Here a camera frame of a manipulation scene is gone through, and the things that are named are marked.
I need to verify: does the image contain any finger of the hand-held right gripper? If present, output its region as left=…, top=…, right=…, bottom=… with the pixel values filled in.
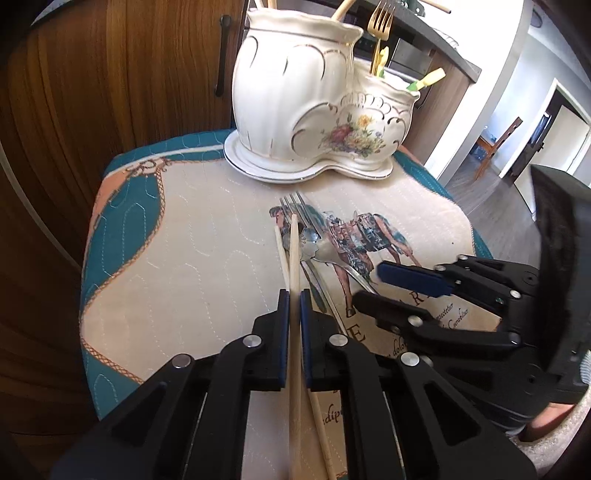
left=352, top=292, right=526, bottom=356
left=377, top=254, right=541, bottom=321

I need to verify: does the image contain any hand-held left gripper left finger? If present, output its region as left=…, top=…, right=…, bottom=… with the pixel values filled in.
left=51, top=288, right=291, bottom=480

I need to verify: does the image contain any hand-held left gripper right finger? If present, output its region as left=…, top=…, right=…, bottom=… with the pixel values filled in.
left=299, top=288, right=539, bottom=480

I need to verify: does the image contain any silver metal fork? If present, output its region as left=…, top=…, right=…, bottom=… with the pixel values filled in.
left=279, top=194, right=379, bottom=296
left=295, top=191, right=349, bottom=337

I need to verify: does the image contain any yellow plastic fork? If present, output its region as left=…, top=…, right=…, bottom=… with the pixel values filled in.
left=406, top=68, right=446, bottom=92

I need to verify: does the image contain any yellow plastic spoon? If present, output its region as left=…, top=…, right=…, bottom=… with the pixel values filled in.
left=372, top=46, right=391, bottom=78

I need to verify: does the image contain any white floral ceramic utensil holder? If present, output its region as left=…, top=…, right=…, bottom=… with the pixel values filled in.
left=231, top=8, right=422, bottom=169

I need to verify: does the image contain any gold metal fork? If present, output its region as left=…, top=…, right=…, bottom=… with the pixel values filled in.
left=367, top=0, right=399, bottom=77

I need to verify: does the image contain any person's right hand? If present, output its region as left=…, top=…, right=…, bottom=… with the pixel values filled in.
left=522, top=402, right=578, bottom=444

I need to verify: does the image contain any printed quilted mat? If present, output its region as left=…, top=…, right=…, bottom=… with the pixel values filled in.
left=78, top=134, right=492, bottom=480

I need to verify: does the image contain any wooden chair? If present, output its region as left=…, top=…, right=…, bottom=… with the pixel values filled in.
left=475, top=116, right=522, bottom=182

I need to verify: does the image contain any white ceramic holder tray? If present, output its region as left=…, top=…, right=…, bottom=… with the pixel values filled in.
left=224, top=131, right=394, bottom=183

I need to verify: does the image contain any grey kitchen countertop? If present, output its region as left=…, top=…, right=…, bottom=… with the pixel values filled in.
left=388, top=0, right=483, bottom=84

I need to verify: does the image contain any stainless steel built-in oven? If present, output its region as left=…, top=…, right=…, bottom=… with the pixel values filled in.
left=355, top=25, right=437, bottom=100

